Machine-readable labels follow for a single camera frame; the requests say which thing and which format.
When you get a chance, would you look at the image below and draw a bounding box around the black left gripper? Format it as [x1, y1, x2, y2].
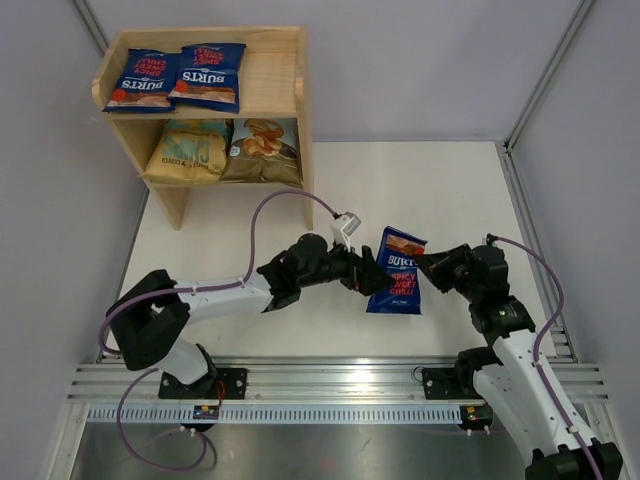
[298, 233, 394, 296]

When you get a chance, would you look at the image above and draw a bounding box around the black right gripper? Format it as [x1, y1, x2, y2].
[412, 243, 482, 303]

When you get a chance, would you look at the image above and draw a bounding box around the blue Burts bag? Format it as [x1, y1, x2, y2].
[103, 49, 180, 113]
[168, 43, 246, 114]
[366, 226, 427, 315]

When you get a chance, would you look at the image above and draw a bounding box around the light blue cassava chips bag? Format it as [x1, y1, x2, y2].
[220, 118, 302, 188]

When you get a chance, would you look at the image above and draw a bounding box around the yellow kettle chips bag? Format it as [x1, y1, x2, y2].
[140, 119, 233, 187]

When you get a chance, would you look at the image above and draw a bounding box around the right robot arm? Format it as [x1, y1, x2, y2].
[413, 235, 623, 479]

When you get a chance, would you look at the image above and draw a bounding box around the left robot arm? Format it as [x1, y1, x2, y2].
[107, 233, 394, 399]

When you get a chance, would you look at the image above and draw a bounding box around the wooden two-tier shelf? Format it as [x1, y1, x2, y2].
[91, 26, 316, 232]

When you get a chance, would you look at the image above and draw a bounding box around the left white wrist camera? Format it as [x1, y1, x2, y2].
[330, 212, 361, 251]

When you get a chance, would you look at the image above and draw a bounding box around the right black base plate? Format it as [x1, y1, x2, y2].
[412, 366, 480, 400]

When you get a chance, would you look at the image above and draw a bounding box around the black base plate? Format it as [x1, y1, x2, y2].
[158, 368, 248, 400]
[412, 366, 480, 400]

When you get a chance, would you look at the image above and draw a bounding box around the aluminium mounting rail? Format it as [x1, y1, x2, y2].
[67, 355, 611, 406]

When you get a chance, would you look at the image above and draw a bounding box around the white slotted cable duct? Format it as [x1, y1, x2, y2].
[88, 404, 492, 425]

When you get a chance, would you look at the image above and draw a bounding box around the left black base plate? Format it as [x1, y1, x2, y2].
[158, 368, 248, 400]

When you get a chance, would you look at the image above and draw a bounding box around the right aluminium frame post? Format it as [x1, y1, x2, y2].
[503, 0, 598, 155]

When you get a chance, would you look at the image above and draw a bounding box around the aluminium frame post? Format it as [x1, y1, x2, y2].
[503, 0, 598, 155]
[70, 0, 109, 54]

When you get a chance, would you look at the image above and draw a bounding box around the left aluminium frame post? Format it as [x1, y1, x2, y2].
[70, 0, 109, 54]

